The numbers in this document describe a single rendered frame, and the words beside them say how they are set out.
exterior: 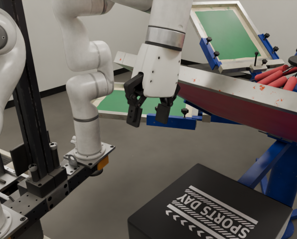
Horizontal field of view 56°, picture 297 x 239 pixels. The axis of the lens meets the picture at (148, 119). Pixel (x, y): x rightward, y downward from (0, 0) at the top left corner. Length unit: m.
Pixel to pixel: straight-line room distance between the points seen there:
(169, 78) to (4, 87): 0.36
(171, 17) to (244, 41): 2.17
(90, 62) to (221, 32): 1.84
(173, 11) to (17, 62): 0.37
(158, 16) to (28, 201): 0.71
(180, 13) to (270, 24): 4.99
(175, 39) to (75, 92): 0.52
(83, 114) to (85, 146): 0.13
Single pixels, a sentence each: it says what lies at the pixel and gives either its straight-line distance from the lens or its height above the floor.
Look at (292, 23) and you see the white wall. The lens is 5.39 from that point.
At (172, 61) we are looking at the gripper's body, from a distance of 0.56.
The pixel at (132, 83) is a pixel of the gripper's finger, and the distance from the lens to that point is 0.51.
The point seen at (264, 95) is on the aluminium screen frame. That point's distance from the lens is 0.62.
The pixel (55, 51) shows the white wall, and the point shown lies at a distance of 4.87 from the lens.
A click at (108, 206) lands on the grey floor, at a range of 2.54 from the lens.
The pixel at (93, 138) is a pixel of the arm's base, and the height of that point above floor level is 1.22.
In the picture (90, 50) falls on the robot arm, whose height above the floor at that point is 1.54.
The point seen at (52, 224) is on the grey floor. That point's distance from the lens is 2.49.
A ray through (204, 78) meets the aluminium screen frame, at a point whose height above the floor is 1.54.
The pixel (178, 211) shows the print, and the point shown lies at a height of 0.95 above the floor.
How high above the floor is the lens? 1.76
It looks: 27 degrees down
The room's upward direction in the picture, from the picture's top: straight up
